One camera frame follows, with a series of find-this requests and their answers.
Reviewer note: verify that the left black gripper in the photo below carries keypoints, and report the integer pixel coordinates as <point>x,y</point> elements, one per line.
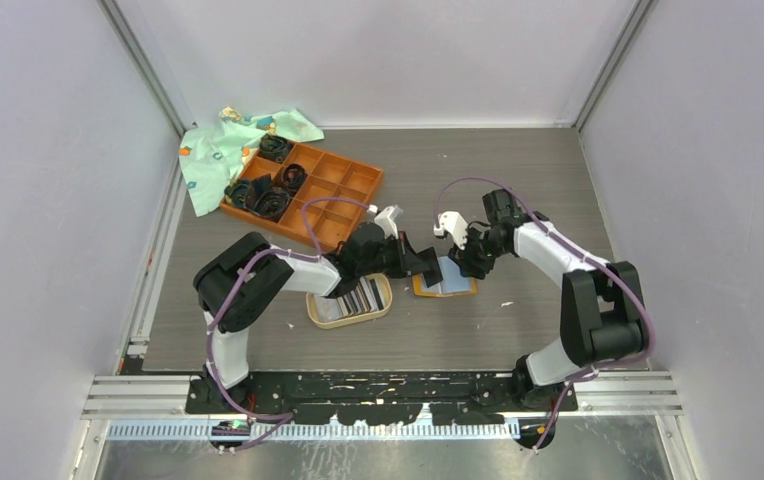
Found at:
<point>407,258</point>

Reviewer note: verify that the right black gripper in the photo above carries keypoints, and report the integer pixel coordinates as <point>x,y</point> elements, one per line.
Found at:
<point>468,263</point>

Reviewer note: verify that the orange leather card holder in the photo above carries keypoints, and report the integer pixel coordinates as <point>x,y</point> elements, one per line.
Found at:
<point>444,280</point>

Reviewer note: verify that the oval wooden card tray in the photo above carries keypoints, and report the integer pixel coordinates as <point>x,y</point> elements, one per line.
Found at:
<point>387,292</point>

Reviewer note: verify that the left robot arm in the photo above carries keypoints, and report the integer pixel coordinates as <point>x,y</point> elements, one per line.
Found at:
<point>236,287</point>

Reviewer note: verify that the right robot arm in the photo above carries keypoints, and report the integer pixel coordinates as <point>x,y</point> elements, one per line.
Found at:
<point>602,316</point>

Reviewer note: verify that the stack of credit cards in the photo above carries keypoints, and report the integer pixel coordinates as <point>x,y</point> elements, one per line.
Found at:
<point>367,298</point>

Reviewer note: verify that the orange compartment organizer tray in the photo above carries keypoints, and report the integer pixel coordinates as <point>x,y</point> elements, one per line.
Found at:
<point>328,205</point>

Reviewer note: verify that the rolled dark belt middle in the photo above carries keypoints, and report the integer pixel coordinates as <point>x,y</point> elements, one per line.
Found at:
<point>292,178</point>

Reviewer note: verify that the rolled dark belt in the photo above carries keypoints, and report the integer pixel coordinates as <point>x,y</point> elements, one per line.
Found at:
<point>266,200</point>
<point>235,194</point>
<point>275,148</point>
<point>292,178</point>

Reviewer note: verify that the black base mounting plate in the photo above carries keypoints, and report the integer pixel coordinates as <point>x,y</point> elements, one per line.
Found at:
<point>380,398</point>

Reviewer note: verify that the rolled dark belt front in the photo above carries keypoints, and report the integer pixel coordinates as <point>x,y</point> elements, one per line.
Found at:
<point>266,200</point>

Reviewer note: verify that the rolled dark belt top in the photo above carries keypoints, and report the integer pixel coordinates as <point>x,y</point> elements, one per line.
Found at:
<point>275,148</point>

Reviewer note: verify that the rolled dark belt left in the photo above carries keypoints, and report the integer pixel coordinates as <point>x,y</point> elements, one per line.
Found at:
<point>235,194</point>

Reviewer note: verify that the green patterned cloth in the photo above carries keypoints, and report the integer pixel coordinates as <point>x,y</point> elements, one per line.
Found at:
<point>211,157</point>

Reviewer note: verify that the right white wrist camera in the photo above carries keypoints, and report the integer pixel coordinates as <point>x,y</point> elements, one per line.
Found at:
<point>452,225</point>

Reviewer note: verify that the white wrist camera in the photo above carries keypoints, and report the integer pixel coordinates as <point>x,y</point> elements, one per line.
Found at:
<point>452,225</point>
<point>386,220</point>

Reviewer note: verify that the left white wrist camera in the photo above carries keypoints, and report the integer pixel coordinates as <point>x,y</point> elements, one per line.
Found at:
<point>386,220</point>

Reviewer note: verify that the white slotted cable duct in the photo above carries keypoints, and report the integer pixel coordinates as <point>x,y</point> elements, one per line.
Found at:
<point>237,430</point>

